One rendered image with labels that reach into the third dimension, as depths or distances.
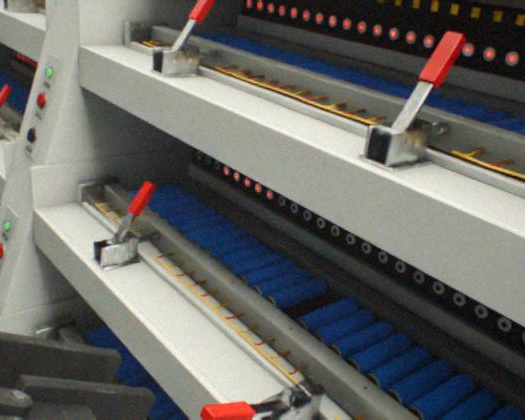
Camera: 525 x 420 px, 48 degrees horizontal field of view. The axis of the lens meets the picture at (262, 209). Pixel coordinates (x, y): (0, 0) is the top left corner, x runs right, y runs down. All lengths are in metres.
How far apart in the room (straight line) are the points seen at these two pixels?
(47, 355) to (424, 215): 0.21
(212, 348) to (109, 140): 0.34
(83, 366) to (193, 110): 0.26
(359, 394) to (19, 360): 0.24
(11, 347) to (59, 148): 0.45
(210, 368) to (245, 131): 0.18
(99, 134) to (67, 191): 0.08
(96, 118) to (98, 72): 0.08
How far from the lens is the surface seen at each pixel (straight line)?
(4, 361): 0.30
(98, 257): 0.62
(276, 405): 0.41
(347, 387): 0.44
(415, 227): 0.35
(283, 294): 0.54
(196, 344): 0.50
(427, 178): 0.37
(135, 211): 0.60
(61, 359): 0.31
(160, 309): 0.54
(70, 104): 0.72
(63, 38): 0.75
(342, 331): 0.51
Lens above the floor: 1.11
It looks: 11 degrees down
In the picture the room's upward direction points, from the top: 20 degrees clockwise
